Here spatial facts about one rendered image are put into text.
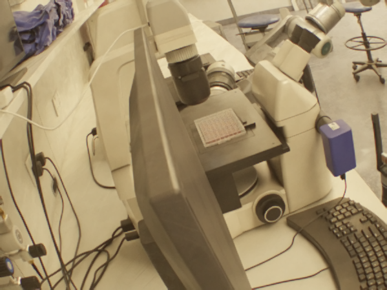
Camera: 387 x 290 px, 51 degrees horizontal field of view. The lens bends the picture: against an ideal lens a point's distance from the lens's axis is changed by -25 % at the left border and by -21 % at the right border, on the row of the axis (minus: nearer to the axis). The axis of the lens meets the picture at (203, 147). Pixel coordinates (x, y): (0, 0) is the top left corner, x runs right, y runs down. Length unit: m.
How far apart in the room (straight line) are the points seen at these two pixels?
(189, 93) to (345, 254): 0.47
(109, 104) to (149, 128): 0.70
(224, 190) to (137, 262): 0.27
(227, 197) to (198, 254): 0.79
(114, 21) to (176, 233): 1.33
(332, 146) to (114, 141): 0.44
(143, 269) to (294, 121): 0.46
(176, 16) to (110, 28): 0.63
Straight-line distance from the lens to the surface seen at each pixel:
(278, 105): 0.98
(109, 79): 0.98
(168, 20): 0.95
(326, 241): 0.95
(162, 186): 0.23
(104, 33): 1.55
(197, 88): 1.00
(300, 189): 1.07
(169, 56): 0.99
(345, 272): 0.86
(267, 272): 0.95
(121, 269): 1.12
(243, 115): 1.09
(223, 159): 0.96
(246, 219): 1.07
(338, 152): 0.93
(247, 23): 3.50
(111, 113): 1.00
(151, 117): 0.32
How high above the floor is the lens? 1.38
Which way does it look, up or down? 25 degrees down
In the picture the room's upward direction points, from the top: 19 degrees counter-clockwise
